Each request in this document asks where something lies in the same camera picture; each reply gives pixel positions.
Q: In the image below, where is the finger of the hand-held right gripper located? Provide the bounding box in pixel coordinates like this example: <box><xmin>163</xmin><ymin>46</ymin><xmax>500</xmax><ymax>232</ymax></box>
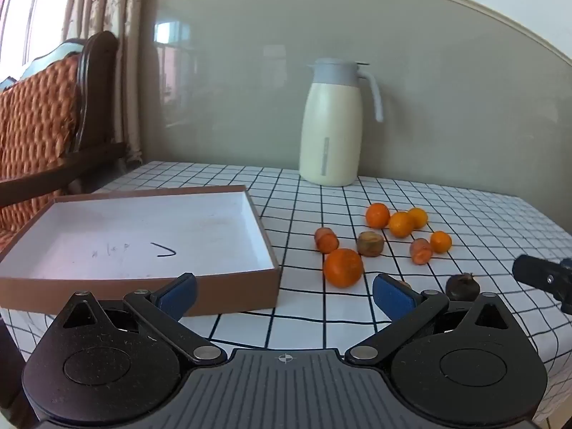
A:
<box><xmin>512</xmin><ymin>255</ymin><xmax>572</xmax><ymax>316</ymax></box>

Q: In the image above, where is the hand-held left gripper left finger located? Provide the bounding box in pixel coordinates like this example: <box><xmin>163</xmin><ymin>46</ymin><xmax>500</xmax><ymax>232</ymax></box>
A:
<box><xmin>56</xmin><ymin>272</ymin><xmax>226</xmax><ymax>366</ymax></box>

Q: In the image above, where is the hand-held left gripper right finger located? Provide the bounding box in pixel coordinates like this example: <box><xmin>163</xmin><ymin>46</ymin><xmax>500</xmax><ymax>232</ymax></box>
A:
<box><xmin>344</xmin><ymin>272</ymin><xmax>514</xmax><ymax>366</ymax></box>

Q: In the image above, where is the carrot piece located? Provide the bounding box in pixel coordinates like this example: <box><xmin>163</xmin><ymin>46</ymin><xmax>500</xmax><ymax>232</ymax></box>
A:
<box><xmin>314</xmin><ymin>227</ymin><xmax>340</xmax><ymax>254</ymax></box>
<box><xmin>410</xmin><ymin>238</ymin><xmax>433</xmax><ymax>264</ymax></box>

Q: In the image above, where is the large orange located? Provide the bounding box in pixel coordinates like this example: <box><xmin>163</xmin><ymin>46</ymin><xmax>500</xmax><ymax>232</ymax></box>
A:
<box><xmin>323</xmin><ymin>248</ymin><xmax>364</xmax><ymax>289</ymax></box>

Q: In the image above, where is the brown kiwi piece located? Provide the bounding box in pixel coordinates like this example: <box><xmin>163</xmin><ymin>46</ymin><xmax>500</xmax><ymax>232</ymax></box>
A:
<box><xmin>356</xmin><ymin>231</ymin><xmax>385</xmax><ymax>257</ymax></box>

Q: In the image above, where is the brown cardboard box tray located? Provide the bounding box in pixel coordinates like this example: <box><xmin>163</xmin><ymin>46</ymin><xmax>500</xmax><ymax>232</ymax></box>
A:
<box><xmin>0</xmin><ymin>185</ymin><xmax>281</xmax><ymax>318</ymax></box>

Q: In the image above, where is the dark round fruit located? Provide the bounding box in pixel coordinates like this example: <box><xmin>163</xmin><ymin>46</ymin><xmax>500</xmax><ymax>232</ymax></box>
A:
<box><xmin>445</xmin><ymin>273</ymin><xmax>481</xmax><ymax>301</ymax></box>

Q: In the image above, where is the white checked tablecloth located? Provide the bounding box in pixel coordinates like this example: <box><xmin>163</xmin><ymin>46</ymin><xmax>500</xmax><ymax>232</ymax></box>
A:
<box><xmin>0</xmin><ymin>161</ymin><xmax>572</xmax><ymax>423</ymax></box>

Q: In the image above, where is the cream thermos jug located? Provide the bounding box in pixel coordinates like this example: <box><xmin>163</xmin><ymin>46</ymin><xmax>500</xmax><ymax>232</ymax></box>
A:
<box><xmin>299</xmin><ymin>58</ymin><xmax>384</xmax><ymax>187</ymax></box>

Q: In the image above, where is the wooden sofa with orange cushions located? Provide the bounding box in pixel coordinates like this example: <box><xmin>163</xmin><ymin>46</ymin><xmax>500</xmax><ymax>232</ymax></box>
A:
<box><xmin>0</xmin><ymin>31</ymin><xmax>128</xmax><ymax>251</ymax></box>

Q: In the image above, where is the beige patterned curtain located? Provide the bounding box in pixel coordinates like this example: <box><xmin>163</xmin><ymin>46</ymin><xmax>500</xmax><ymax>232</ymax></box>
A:
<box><xmin>58</xmin><ymin>0</ymin><xmax>146</xmax><ymax>166</ymax></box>

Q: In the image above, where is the window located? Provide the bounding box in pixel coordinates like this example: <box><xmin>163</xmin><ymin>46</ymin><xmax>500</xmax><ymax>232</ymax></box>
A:
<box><xmin>0</xmin><ymin>0</ymin><xmax>68</xmax><ymax>81</ymax></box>

